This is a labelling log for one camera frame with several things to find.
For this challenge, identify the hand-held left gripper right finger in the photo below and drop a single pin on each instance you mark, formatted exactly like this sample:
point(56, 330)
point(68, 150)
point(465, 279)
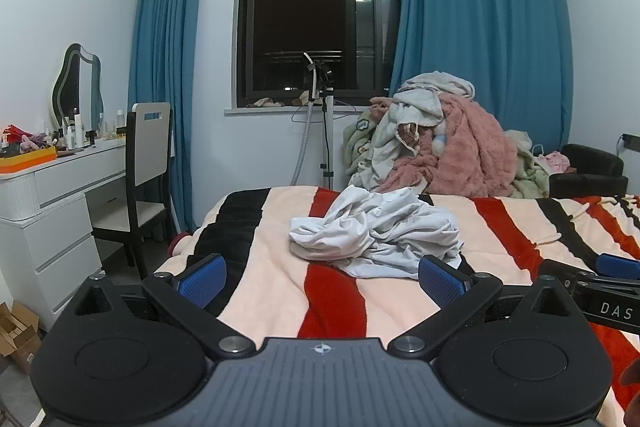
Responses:
point(442, 282)

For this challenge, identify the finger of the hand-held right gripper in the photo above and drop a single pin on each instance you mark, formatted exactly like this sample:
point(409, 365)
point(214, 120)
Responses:
point(620, 266)
point(567, 272)

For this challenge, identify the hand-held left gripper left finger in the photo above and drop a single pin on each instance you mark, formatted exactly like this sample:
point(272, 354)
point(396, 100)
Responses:
point(202, 282)

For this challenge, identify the white shirt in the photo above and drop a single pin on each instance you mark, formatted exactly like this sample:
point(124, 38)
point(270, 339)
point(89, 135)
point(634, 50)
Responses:
point(380, 227)

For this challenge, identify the striped fleece blanket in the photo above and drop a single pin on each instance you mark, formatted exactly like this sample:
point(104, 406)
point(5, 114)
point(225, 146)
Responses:
point(280, 267)

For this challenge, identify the pale green cloth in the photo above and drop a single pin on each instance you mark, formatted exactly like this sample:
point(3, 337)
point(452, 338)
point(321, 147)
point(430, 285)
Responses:
point(530, 172)

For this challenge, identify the black armchair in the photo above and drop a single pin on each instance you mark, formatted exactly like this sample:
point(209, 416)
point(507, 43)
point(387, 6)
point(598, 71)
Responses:
point(595, 162)

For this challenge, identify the small pink garment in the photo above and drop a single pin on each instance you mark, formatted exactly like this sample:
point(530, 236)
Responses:
point(556, 161)

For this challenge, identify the pink fuzzy blanket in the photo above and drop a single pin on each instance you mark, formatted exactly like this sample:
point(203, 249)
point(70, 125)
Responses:
point(475, 147)

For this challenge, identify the grey black chair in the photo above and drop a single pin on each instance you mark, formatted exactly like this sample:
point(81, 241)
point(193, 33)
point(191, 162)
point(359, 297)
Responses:
point(147, 147)

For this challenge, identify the white vanity desk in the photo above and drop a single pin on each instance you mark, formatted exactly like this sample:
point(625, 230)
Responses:
point(55, 237)

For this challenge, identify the pale green patterned blanket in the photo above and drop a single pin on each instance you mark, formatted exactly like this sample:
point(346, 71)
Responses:
point(357, 142)

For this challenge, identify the small beige cloth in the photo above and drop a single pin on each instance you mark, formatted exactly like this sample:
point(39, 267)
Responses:
point(265, 103)

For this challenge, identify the cardboard box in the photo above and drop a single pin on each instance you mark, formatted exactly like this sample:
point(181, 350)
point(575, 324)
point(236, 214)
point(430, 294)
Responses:
point(22, 342)

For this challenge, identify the garment steamer stand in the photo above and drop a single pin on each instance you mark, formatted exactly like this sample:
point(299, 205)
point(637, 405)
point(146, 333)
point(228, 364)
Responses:
point(326, 132)

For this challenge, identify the row of cosmetic bottles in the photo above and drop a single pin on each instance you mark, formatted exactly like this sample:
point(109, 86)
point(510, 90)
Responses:
point(75, 134)

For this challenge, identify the orange tray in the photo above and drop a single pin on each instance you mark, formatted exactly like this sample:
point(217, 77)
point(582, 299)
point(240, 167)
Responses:
point(30, 160)

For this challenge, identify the wavy vanity mirror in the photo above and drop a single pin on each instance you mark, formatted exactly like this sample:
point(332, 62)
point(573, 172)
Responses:
point(75, 82)

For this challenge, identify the red pouch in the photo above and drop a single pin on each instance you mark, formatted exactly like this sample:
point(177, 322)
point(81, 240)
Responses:
point(15, 132)

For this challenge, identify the blue curtain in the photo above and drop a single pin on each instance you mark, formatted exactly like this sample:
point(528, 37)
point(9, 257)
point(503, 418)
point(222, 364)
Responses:
point(165, 32)
point(475, 7)

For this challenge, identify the black wall socket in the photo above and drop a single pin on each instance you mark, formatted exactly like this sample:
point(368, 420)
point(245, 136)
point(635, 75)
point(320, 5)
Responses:
point(631, 141)

